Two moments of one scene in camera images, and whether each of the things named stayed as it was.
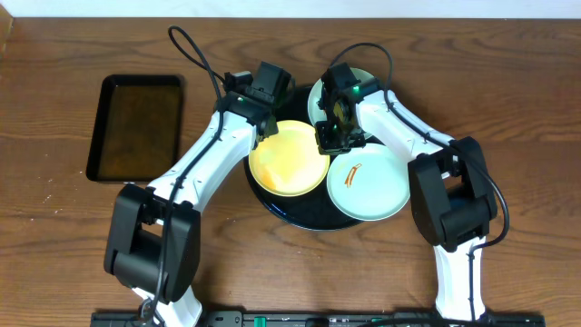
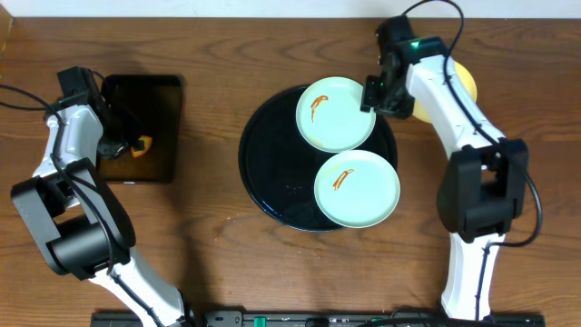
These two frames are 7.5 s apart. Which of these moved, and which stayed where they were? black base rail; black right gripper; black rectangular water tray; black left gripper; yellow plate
Moved: yellow plate; black right gripper; black left gripper
Stayed: black rectangular water tray; black base rail
